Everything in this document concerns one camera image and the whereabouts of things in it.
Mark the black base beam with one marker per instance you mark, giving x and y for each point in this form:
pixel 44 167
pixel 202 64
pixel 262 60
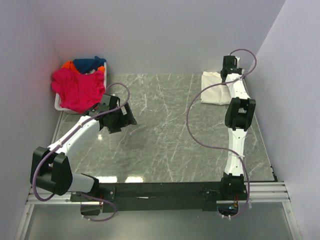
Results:
pixel 142 196

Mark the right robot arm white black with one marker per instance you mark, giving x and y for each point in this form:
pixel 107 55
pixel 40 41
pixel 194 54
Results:
pixel 238 120

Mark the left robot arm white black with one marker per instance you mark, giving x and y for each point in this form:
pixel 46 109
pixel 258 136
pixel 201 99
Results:
pixel 51 168

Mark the pink t shirt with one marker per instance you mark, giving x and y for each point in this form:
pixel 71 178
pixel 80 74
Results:
pixel 78 92

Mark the white t shirt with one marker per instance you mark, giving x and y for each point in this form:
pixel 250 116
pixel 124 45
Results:
pixel 217 95

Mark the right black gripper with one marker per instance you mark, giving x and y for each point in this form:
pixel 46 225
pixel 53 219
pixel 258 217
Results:
pixel 241 70

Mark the orange t shirt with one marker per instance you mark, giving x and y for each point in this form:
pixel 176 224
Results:
pixel 70 65

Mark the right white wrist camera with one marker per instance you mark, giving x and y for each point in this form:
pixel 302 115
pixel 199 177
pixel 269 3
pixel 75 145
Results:
pixel 238 61

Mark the blue t shirt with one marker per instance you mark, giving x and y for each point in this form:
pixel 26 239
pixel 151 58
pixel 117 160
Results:
pixel 86 65

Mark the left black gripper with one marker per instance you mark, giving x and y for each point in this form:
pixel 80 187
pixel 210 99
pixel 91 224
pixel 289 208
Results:
pixel 127 119

